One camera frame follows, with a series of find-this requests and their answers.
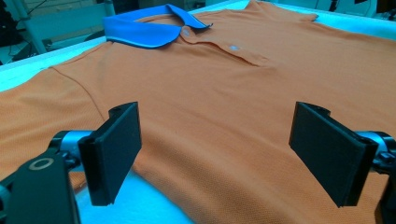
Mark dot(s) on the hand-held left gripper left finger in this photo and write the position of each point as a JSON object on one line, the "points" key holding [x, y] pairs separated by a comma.
{"points": [[112, 155]]}

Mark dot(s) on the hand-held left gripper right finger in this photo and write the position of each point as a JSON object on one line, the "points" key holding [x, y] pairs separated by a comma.
{"points": [[333, 158]]}

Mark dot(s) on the orange polo shirt blue collar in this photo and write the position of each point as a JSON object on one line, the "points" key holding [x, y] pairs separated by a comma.
{"points": [[202, 109]]}

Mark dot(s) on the white desk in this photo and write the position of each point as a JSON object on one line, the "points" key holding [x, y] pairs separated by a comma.
{"points": [[32, 34]]}

